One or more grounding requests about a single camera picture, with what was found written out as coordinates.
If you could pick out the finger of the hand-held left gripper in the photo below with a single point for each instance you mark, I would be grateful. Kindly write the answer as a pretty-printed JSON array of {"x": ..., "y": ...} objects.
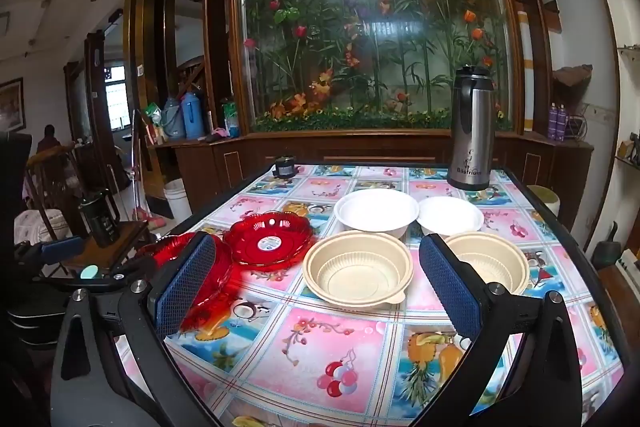
[{"x": 62, "y": 250}]

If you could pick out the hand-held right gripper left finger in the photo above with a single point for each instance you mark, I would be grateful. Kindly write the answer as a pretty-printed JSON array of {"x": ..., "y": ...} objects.
[{"x": 185, "y": 287}]

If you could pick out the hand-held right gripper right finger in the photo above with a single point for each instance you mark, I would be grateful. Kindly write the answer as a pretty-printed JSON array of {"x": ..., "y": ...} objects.
[{"x": 450, "y": 292}]

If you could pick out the red plastic plate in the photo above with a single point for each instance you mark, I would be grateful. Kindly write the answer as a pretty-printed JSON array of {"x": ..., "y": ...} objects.
[
  {"x": 223, "y": 279},
  {"x": 265, "y": 239}
]

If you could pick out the small beige plastic bowl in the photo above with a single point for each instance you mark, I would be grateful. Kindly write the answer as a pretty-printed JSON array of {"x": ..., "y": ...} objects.
[{"x": 492, "y": 259}]

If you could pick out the small white foam bowl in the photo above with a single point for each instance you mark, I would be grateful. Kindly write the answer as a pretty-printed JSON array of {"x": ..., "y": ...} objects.
[{"x": 450, "y": 214}]

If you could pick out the large beige plastic bowl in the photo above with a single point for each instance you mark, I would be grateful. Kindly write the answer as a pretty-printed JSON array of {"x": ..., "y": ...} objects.
[{"x": 357, "y": 267}]

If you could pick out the large white foam bowl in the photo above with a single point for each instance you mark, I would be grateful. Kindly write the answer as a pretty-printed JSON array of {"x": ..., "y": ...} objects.
[{"x": 375, "y": 209}]

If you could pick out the striped seat cushion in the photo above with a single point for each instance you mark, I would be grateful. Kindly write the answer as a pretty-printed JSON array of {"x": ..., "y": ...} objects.
[{"x": 40, "y": 224}]

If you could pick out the wooden armchair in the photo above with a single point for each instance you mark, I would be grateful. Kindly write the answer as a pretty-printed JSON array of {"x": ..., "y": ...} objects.
[{"x": 45, "y": 157}]

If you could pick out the black pitcher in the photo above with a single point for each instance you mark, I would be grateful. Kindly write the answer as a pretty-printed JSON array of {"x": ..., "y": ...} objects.
[{"x": 99, "y": 219}]

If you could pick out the white plastic bucket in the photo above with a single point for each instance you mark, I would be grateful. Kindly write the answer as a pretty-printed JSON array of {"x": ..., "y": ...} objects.
[{"x": 178, "y": 199}]

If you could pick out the black framed table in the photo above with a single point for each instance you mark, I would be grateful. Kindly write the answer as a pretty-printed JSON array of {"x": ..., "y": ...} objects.
[{"x": 564, "y": 234}]

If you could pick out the window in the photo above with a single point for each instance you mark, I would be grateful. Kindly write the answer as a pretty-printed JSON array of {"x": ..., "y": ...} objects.
[{"x": 117, "y": 99}]

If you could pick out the green rimmed bin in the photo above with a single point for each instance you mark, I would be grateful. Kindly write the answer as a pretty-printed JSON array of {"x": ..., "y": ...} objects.
[{"x": 544, "y": 197}]

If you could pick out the printed colourful tablecloth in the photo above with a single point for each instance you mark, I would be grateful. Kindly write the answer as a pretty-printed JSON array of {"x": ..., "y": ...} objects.
[{"x": 325, "y": 347}]

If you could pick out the green plastic bag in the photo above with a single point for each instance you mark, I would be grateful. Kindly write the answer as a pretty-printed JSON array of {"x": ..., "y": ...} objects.
[{"x": 153, "y": 114}]

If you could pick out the pink cloth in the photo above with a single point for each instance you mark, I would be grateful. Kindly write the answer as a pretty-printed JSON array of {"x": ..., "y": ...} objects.
[{"x": 216, "y": 136}]

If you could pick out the small black box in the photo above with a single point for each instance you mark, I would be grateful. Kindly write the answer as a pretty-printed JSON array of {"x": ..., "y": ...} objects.
[{"x": 284, "y": 168}]

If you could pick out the stainless steel thermos jug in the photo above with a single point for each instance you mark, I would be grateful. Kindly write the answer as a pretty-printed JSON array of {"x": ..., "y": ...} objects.
[{"x": 470, "y": 132}]

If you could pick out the blue thermos flask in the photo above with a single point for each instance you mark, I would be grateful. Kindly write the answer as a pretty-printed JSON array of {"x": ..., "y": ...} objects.
[{"x": 192, "y": 117}]

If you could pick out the green and white bag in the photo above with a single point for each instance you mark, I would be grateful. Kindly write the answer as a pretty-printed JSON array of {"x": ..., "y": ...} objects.
[{"x": 231, "y": 119}]

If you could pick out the purple bottle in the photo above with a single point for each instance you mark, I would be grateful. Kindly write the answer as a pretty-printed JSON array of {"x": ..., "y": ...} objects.
[
  {"x": 552, "y": 124},
  {"x": 561, "y": 126}
]

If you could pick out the floral glass panel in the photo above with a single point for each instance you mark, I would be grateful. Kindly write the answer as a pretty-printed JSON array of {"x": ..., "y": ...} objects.
[{"x": 375, "y": 72}]

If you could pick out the framed wall picture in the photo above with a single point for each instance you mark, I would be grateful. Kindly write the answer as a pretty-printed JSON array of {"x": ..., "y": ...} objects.
[{"x": 11, "y": 104}]

